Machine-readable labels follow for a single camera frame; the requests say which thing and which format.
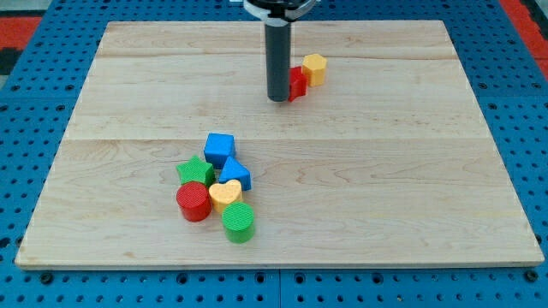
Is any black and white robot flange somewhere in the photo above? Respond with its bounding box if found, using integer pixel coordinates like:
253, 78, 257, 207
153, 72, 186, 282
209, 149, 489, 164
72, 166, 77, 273
243, 0, 318, 22

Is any red star block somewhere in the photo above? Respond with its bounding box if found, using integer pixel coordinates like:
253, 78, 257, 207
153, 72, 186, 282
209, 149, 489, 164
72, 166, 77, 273
289, 66, 307, 102

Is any blue triangle block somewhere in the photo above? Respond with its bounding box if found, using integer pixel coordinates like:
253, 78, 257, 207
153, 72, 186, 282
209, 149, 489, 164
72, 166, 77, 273
218, 157, 253, 191

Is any blue cube block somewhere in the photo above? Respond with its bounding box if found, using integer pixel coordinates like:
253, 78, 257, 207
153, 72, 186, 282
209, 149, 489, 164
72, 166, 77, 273
204, 133, 236, 169

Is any light wooden board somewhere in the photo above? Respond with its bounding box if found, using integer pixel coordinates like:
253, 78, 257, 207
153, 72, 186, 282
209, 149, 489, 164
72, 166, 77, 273
15, 21, 544, 270

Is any yellow heart block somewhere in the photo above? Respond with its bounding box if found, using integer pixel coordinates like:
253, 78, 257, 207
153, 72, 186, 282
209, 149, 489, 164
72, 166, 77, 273
208, 180, 243, 214

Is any green cylinder block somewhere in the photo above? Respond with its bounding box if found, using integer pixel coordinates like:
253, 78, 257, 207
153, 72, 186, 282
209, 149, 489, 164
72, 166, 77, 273
222, 202, 255, 244

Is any yellow hexagon block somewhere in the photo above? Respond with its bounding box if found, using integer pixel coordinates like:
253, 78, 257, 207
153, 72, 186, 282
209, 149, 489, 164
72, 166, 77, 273
302, 54, 327, 86

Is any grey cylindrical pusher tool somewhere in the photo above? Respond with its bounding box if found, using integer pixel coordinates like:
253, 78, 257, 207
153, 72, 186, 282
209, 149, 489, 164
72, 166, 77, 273
265, 23, 291, 102

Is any red cylinder block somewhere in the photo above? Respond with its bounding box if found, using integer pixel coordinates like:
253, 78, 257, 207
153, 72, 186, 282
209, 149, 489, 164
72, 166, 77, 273
176, 181, 211, 222

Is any green star block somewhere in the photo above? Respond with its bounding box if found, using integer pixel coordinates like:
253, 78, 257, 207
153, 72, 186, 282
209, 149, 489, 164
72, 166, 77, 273
176, 156, 216, 187

